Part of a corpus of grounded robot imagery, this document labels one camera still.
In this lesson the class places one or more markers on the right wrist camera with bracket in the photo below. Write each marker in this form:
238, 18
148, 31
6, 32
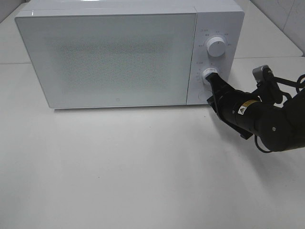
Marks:
267, 87

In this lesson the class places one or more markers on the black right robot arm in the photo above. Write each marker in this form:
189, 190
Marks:
273, 113

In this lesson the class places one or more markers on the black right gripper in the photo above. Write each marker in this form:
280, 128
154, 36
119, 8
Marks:
226, 102

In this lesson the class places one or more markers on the white microwave oven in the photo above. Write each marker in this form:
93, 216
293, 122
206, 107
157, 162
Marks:
213, 18

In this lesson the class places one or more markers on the round white door button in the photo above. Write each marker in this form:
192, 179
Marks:
204, 95

